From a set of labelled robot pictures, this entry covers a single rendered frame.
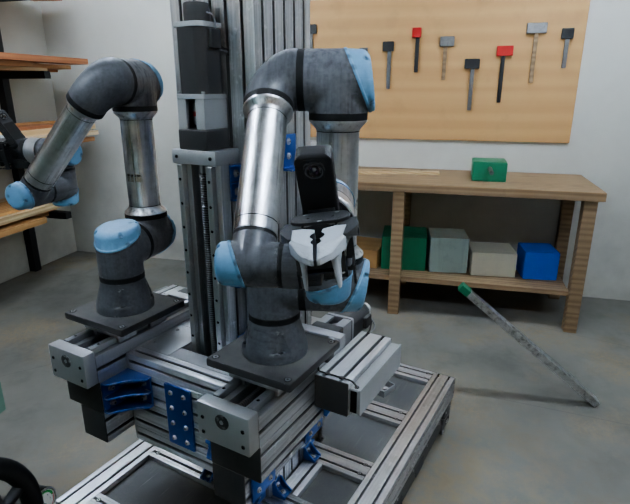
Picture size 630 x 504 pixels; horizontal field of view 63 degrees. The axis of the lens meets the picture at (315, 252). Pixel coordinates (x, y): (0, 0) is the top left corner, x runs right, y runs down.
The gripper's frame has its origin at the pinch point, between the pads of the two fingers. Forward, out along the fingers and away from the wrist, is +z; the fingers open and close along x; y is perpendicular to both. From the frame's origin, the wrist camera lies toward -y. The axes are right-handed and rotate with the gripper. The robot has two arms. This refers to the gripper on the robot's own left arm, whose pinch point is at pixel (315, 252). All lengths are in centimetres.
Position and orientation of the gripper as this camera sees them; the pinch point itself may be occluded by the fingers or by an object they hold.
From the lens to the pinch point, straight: 51.3
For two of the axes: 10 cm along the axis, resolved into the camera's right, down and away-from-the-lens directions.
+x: -9.9, 1.1, 1.1
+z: -0.7, 3.1, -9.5
